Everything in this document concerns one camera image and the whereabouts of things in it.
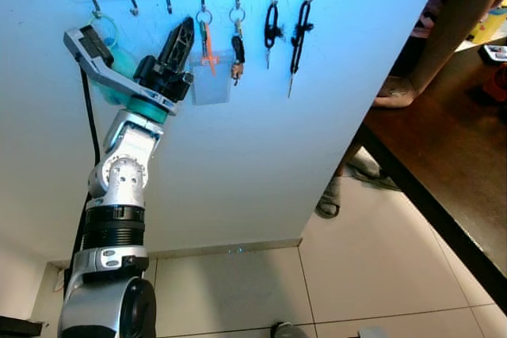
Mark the orange toy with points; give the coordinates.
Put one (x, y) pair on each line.
(497, 85)

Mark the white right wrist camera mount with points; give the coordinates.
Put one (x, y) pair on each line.
(372, 333)

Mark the person's leg with grey sandal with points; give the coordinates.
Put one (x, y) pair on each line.
(329, 199)
(368, 170)

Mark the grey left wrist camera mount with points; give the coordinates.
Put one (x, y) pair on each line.
(119, 81)

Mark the orange key with clear pouch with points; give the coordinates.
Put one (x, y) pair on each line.
(212, 81)

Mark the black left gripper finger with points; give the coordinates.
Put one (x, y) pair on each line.
(191, 41)
(176, 51)

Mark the dark brown cabinet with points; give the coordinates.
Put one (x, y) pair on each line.
(20, 328)

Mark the robot's grey foot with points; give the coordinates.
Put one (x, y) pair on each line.
(287, 331)

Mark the white black-edged box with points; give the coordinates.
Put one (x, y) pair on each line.
(495, 53)

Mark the dark brown wooden table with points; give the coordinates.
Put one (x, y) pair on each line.
(451, 156)

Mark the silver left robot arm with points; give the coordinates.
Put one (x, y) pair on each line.
(119, 180)

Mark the person's bare hand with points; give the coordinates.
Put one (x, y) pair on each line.
(396, 93)

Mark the yellow toy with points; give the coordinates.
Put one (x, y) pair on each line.
(491, 28)

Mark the person's bare forearm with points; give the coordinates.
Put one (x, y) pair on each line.
(451, 21)

